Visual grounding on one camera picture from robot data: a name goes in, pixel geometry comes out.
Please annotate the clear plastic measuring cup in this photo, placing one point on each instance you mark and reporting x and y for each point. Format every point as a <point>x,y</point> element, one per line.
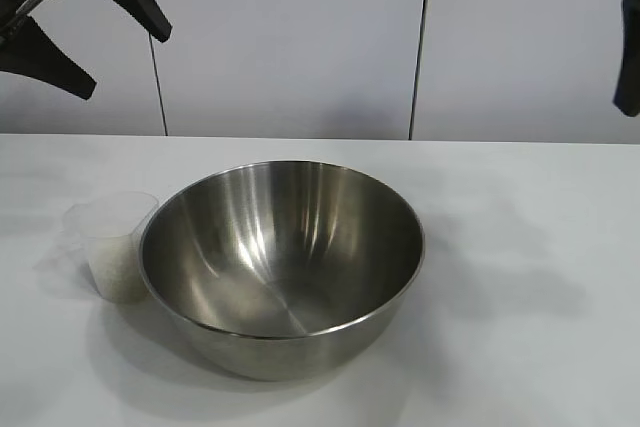
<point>107,227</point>

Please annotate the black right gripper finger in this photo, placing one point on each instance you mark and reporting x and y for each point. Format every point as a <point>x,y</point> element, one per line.
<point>629,57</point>

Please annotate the white uncooked rice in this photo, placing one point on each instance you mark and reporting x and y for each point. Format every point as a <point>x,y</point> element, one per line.
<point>116,274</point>

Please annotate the stainless steel mixing bowl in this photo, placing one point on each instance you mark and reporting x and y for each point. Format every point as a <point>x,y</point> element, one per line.
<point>280,267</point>

